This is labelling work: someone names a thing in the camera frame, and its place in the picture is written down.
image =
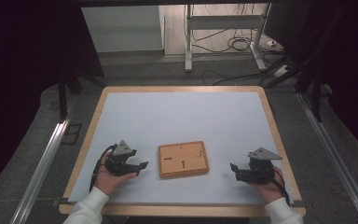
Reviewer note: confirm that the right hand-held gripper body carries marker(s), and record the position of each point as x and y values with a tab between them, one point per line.
259	171

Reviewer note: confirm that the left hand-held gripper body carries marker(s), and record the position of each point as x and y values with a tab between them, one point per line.
118	163

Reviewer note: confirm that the wooden photo frame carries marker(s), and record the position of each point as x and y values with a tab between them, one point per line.
183	160

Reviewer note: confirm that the person's left hand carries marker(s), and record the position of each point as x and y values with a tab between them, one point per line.
107	182

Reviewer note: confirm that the person's right hand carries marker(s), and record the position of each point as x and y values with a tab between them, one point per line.
270	191

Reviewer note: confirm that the white table mat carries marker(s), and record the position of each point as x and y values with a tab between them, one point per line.
174	118

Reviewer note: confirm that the black metal stand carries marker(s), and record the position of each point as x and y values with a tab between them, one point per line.
316	102
62	99

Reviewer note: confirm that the white power strip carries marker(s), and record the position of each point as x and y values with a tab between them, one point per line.
281	71

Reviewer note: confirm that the white panel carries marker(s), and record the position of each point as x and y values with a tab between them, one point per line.
121	29

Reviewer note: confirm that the small white adapter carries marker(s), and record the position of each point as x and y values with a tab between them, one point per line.
272	43

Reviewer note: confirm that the dark curtain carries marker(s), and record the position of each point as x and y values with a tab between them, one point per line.
348	62
18	77

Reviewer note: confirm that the black square floor frame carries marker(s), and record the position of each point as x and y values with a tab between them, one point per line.
71	134

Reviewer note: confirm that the aluminium rail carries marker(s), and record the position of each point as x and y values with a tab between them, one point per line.
335	161
40	171

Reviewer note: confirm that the white metal desk frame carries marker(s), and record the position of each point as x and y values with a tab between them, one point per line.
223	22

